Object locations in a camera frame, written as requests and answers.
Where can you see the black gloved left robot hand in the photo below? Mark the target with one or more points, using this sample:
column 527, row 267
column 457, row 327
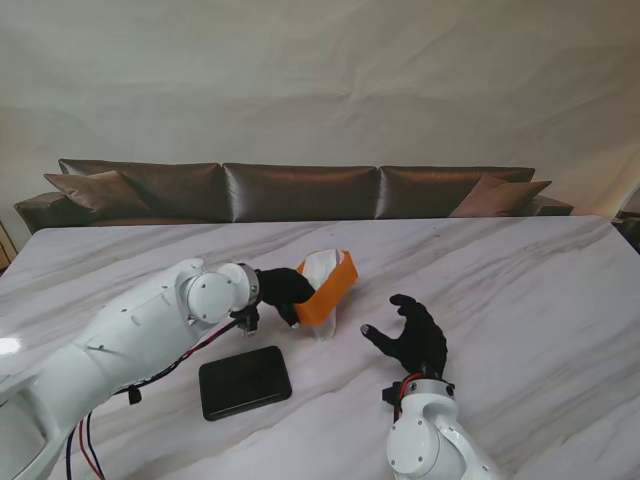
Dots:
column 285, row 290

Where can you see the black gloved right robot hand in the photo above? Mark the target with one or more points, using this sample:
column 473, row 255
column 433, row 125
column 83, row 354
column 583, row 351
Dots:
column 415, row 340

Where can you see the white tissue pack green label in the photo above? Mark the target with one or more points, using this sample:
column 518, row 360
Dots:
column 320, row 267

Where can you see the orange tissue box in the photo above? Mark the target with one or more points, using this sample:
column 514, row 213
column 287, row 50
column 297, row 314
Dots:
column 332, row 295

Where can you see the black tissue box base lid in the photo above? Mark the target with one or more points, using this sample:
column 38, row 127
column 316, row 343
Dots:
column 245, row 382

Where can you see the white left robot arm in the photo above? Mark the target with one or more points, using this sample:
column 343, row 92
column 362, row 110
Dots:
column 125, row 350

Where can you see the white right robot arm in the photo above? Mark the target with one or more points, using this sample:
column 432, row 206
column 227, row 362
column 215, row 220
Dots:
column 430, row 435

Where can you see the brown leather sofa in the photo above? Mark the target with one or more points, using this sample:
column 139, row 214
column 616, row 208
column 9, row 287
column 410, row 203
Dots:
column 300, row 195

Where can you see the brown leather sofa back cushion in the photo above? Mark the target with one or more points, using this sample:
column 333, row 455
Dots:
column 170, row 190
column 300, row 192
column 425, row 192

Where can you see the brown throw pillow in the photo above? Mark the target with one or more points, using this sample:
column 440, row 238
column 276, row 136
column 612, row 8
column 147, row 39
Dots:
column 500, row 197
column 95, row 192

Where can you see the dark background object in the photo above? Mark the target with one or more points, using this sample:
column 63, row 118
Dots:
column 629, row 227

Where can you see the wooden furniture piece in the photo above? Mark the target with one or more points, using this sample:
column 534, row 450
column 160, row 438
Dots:
column 4, row 245

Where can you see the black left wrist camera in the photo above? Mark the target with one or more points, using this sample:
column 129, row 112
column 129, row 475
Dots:
column 246, row 320

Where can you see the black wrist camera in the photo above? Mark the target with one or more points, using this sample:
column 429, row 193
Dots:
column 392, row 395
column 246, row 320

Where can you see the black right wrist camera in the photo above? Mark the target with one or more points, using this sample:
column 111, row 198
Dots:
column 392, row 395

